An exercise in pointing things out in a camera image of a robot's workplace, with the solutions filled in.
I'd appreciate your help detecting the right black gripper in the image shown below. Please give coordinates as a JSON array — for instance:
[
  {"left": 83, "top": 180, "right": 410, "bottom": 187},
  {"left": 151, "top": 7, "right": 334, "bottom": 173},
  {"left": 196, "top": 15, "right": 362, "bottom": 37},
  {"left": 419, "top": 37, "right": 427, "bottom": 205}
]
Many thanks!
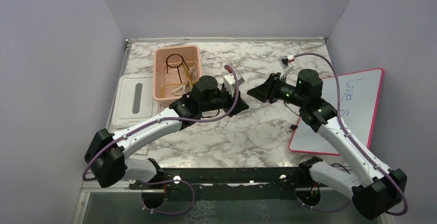
[{"left": 248, "top": 72, "right": 307, "bottom": 107}]

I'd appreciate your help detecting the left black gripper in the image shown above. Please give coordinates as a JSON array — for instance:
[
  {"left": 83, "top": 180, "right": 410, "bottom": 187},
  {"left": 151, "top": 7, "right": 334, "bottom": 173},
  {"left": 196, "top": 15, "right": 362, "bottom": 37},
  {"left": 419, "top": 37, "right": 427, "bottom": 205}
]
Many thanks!
[{"left": 200, "top": 84, "right": 249, "bottom": 117}]

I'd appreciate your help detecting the white clay triangle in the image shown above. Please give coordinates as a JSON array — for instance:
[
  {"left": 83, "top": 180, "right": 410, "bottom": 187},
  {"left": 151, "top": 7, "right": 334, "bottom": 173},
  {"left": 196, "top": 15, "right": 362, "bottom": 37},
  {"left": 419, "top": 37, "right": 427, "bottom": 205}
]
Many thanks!
[{"left": 172, "top": 84, "right": 191, "bottom": 96}]

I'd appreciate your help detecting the yellow rubber tube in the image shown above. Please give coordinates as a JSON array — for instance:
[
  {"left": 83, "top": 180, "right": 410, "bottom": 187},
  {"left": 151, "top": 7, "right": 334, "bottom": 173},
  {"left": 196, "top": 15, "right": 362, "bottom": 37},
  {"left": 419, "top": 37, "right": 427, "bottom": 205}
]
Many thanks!
[{"left": 160, "top": 64, "right": 193, "bottom": 97}]

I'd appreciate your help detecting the black metal ring stand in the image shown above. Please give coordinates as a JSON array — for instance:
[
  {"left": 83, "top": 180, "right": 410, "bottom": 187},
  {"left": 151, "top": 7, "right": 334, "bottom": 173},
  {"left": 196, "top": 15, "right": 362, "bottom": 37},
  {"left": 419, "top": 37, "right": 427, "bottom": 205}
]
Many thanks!
[{"left": 165, "top": 54, "right": 187, "bottom": 83}]

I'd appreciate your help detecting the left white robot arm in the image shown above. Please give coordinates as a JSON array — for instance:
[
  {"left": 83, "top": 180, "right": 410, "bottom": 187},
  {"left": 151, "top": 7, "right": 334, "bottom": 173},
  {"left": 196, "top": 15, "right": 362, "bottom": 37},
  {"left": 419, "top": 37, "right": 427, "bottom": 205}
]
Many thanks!
[{"left": 84, "top": 73, "right": 249, "bottom": 188}]

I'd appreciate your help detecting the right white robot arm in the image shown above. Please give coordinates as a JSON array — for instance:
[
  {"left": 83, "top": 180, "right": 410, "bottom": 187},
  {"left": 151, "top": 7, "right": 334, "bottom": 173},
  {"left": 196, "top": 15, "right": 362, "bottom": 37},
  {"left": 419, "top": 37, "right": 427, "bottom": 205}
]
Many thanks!
[{"left": 247, "top": 69, "right": 407, "bottom": 220}]

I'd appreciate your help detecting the pink plastic bin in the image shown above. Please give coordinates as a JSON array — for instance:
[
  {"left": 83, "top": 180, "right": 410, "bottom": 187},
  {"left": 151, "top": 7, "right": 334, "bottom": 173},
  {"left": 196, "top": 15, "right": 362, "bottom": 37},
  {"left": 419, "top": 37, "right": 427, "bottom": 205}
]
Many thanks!
[{"left": 153, "top": 45, "right": 203, "bottom": 108}]

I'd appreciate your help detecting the pink framed whiteboard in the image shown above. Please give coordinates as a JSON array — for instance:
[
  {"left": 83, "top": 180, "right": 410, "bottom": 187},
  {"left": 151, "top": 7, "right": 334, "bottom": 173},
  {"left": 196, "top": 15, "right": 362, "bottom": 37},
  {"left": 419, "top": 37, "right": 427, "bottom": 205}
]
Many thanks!
[{"left": 289, "top": 68, "right": 384, "bottom": 156}]

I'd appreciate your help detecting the small white label card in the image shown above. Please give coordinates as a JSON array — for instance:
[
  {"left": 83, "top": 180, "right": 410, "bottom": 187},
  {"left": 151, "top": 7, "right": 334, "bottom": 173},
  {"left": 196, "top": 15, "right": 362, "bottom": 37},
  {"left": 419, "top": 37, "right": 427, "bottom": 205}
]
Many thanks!
[{"left": 135, "top": 148, "right": 148, "bottom": 156}]

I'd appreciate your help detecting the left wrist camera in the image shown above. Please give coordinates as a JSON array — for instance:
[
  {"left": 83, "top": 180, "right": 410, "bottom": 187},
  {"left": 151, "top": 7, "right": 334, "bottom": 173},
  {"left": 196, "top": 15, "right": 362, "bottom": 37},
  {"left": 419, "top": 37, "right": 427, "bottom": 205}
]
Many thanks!
[{"left": 223, "top": 73, "right": 245, "bottom": 97}]

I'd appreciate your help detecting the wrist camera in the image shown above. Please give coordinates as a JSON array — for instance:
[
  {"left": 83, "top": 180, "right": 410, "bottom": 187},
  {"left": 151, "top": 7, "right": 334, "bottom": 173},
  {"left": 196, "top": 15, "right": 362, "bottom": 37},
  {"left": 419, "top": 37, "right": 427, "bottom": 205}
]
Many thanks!
[
  {"left": 278, "top": 55, "right": 295, "bottom": 80},
  {"left": 223, "top": 73, "right": 245, "bottom": 97}
]

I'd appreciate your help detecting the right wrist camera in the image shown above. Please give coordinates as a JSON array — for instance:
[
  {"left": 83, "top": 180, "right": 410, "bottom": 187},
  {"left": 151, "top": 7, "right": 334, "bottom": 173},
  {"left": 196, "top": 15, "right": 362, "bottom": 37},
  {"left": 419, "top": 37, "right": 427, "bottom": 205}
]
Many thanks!
[{"left": 278, "top": 55, "right": 295, "bottom": 80}]

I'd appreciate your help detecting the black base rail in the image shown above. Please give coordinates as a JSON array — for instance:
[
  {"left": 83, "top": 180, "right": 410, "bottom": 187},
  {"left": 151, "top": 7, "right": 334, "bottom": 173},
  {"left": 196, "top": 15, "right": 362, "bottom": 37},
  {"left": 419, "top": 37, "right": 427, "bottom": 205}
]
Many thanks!
[{"left": 94, "top": 159, "right": 332, "bottom": 203}]

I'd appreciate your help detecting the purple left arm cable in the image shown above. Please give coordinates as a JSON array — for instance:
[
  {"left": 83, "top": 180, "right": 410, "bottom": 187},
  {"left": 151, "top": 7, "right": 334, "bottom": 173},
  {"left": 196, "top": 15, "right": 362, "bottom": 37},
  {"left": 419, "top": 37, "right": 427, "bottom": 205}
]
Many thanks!
[{"left": 81, "top": 64, "right": 240, "bottom": 215}]

